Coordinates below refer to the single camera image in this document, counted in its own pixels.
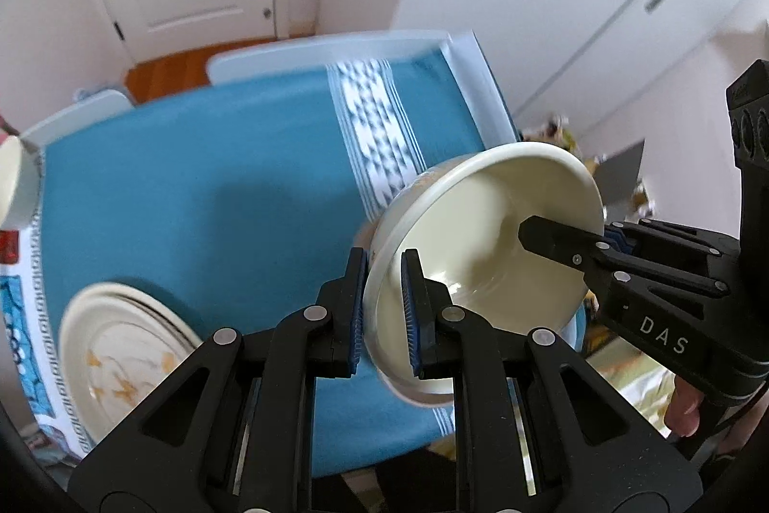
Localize cream round bowl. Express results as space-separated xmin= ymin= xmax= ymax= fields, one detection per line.
xmin=362 ymin=142 xmax=604 ymax=408

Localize small duck pattern plate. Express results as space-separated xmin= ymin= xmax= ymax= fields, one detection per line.
xmin=59 ymin=283 xmax=196 ymax=443

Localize white ribbed cup bowl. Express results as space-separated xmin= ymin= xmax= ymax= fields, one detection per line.
xmin=0 ymin=136 xmax=43 ymax=230

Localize large yellow duck plate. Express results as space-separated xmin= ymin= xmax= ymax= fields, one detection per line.
xmin=106 ymin=283 xmax=202 ymax=349

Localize person's right hand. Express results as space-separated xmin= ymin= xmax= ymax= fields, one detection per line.
xmin=665 ymin=376 xmax=768 ymax=453

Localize striped green bedding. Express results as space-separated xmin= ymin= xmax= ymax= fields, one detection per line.
xmin=588 ymin=337 xmax=675 ymax=438

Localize teal tablecloth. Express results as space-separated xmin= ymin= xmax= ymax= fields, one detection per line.
xmin=40 ymin=51 xmax=513 ymax=475

